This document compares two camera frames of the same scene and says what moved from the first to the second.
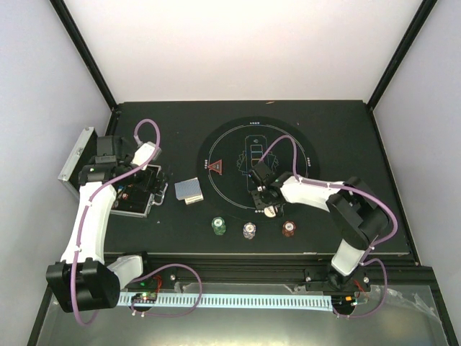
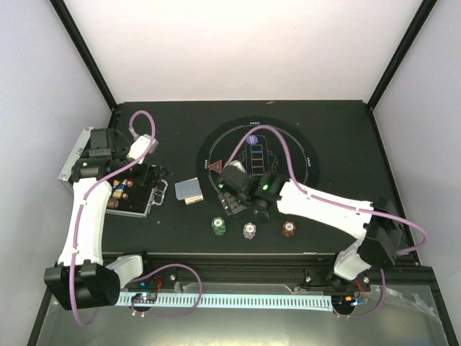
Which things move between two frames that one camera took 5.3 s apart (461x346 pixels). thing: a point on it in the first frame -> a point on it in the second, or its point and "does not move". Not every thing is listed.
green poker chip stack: (218, 223) does not move
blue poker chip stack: (249, 230) does not move
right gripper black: (258, 202) -> (231, 206)
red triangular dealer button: (217, 166) does not move
